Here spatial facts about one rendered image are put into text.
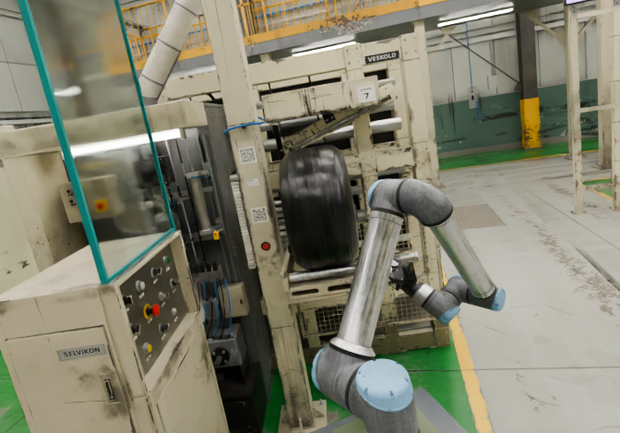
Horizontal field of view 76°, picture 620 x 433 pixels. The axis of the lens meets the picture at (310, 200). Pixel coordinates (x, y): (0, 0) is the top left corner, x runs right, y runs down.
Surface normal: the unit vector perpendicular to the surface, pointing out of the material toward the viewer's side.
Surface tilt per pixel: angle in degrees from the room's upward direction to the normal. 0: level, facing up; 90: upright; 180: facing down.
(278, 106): 90
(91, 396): 90
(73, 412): 90
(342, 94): 90
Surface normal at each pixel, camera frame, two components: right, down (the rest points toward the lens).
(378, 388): -0.14, -0.95
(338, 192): 0.18, -0.21
